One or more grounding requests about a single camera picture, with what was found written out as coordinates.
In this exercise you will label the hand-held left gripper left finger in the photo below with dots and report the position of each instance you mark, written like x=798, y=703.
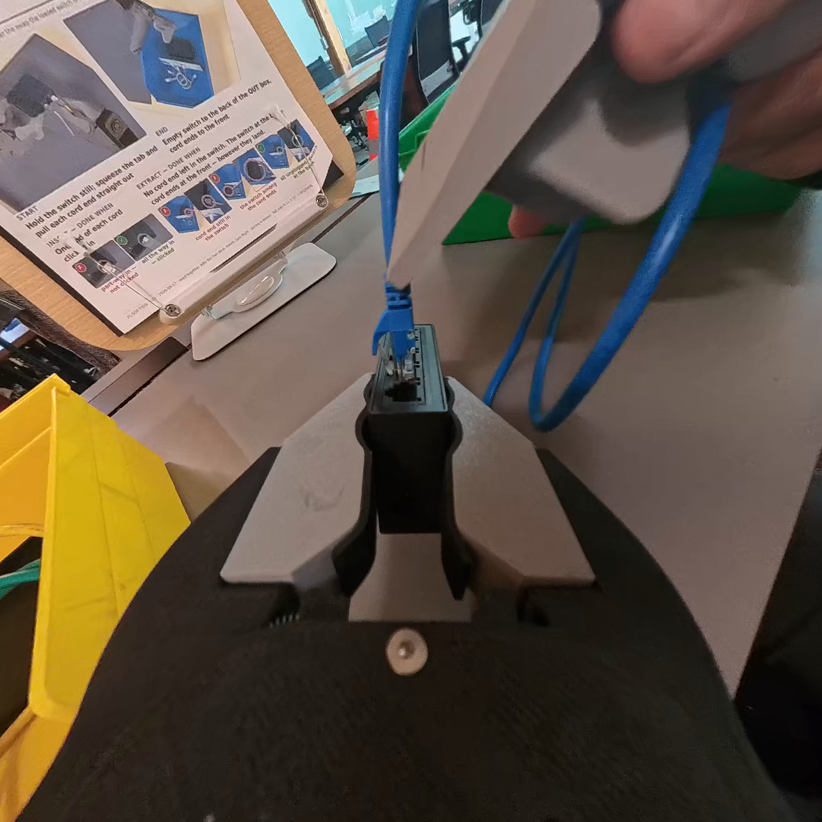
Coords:
x=308, y=501

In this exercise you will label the person's black clothing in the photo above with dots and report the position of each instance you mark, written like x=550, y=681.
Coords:
x=790, y=642

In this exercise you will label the person's right hand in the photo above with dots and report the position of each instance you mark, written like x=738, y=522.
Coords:
x=706, y=38

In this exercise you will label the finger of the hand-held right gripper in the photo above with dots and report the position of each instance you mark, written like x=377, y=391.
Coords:
x=501, y=96

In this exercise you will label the orange traffic cone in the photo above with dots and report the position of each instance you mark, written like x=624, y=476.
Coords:
x=373, y=138

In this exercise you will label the white stand base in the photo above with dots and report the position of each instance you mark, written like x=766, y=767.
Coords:
x=308, y=263

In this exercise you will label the instruction sheet on wooden stand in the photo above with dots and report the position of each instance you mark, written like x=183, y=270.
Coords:
x=51, y=302

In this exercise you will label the black network switch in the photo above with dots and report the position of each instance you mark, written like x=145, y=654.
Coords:
x=408, y=462

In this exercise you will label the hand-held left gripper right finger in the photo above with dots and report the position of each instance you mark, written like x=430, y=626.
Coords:
x=514, y=507

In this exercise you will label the yellow plastic bin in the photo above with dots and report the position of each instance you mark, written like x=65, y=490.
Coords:
x=96, y=481

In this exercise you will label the green plastic bin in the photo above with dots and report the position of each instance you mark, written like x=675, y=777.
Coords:
x=475, y=225

